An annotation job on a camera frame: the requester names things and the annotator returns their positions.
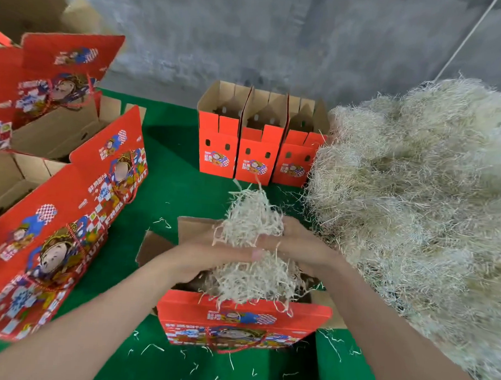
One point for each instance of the person's left hand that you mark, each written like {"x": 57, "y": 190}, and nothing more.
{"x": 206, "y": 254}

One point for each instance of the person's right hand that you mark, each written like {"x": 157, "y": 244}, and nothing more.
{"x": 306, "y": 247}

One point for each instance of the small straw filler clump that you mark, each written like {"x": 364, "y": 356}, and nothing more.
{"x": 251, "y": 279}

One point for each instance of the red cardboard box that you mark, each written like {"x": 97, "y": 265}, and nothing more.
{"x": 298, "y": 152}
{"x": 218, "y": 137}
{"x": 259, "y": 147}
{"x": 236, "y": 320}

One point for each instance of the pile of wood wool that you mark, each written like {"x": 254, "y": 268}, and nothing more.
{"x": 424, "y": 204}

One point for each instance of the group of red boxes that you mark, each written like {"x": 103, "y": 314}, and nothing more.
{"x": 51, "y": 196}

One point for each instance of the person's right forearm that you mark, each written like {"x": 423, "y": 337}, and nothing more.
{"x": 401, "y": 344}

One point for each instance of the person's left forearm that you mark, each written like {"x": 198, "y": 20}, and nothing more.
{"x": 70, "y": 329}

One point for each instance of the white pole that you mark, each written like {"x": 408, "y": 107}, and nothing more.
{"x": 464, "y": 39}

